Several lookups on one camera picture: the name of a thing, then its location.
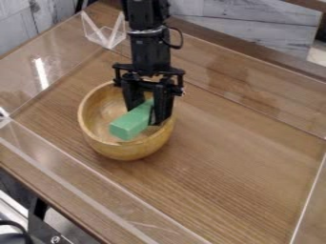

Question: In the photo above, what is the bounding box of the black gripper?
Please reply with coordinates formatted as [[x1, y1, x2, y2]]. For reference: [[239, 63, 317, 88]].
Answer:
[[112, 30, 184, 126]]

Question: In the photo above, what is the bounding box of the green rectangular block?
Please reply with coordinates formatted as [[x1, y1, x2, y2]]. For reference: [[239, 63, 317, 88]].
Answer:
[[109, 99, 152, 140]]

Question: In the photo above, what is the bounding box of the brown wooden bowl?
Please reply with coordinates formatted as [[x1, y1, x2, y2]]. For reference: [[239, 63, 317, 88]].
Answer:
[[77, 81, 176, 161]]

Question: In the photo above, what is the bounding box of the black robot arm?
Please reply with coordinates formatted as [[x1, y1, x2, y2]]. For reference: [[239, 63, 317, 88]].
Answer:
[[112, 0, 185, 126]]

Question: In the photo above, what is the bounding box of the clear acrylic corner bracket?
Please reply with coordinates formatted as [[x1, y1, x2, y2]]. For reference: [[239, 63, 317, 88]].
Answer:
[[80, 11, 125, 50]]

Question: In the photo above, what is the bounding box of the clear acrylic tray wall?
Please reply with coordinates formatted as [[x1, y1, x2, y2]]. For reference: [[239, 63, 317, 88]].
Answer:
[[0, 17, 326, 244]]

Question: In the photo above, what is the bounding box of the black table leg bracket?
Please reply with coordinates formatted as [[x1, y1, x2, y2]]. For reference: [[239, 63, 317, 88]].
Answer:
[[27, 197, 73, 244]]

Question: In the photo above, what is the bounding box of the black cable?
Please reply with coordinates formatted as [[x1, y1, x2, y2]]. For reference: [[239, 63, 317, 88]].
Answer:
[[0, 219, 30, 244]]

